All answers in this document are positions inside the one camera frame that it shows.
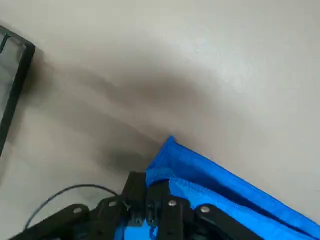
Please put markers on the blue towel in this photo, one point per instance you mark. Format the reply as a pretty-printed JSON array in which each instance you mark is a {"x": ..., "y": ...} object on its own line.
[{"x": 225, "y": 195}]

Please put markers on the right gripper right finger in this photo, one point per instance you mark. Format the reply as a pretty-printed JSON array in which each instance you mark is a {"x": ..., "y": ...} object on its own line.
[{"x": 175, "y": 220}]

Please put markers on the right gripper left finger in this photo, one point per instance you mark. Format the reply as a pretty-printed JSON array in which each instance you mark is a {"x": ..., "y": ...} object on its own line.
[{"x": 107, "y": 216}]

